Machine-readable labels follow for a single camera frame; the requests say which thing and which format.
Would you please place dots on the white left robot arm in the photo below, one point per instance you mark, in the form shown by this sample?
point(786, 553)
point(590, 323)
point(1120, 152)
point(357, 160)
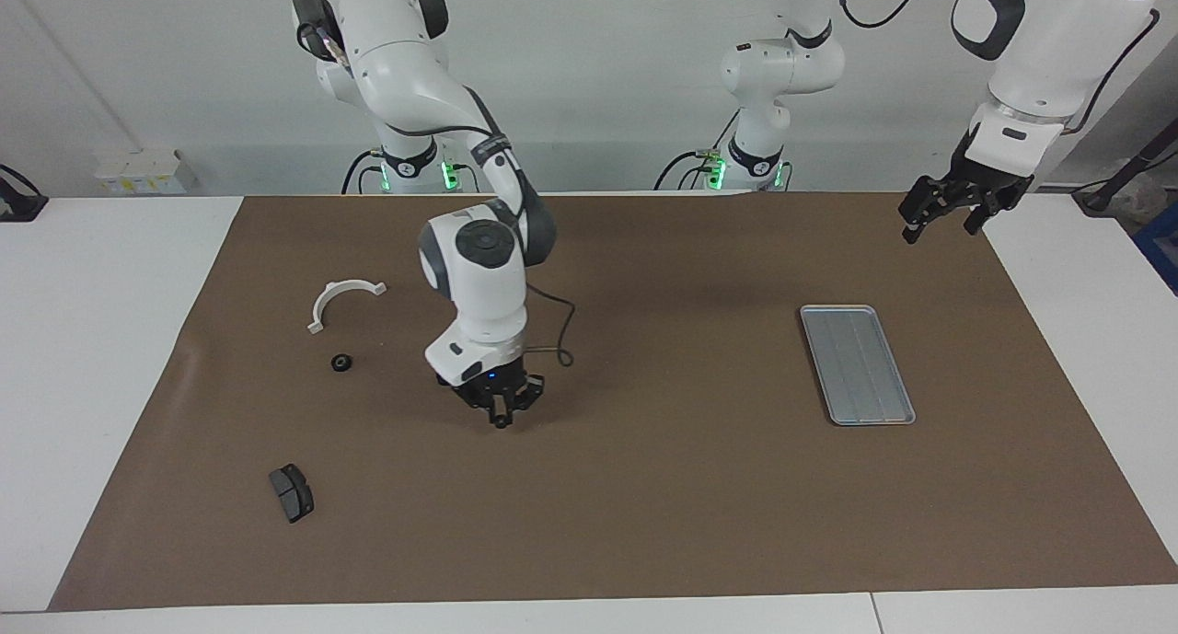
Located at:
point(1040, 54)

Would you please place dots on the silver metal tray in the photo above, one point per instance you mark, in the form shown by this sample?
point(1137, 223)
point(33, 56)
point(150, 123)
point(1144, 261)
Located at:
point(856, 367)

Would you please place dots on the blue crate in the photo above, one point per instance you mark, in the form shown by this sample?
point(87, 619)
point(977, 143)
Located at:
point(1161, 247)

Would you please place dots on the short dark brake pad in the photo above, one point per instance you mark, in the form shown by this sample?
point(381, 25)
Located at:
point(293, 494)

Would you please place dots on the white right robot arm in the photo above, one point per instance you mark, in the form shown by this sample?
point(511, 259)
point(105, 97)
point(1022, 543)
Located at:
point(479, 284)

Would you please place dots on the white curved plastic bracket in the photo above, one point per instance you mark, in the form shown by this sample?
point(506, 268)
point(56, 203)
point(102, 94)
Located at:
point(329, 293)

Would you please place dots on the black stand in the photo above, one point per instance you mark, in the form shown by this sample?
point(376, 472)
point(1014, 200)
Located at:
point(1123, 169)

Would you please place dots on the black clamp mount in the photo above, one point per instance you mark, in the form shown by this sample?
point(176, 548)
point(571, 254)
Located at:
point(18, 206)

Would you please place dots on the white box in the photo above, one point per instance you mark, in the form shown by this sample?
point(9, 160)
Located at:
point(138, 174)

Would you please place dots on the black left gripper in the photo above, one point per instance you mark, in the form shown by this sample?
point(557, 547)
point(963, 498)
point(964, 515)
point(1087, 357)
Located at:
point(975, 188)

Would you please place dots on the brown table mat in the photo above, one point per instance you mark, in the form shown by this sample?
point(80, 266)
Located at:
point(644, 505)

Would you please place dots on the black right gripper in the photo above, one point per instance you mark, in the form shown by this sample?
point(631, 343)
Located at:
point(497, 387)

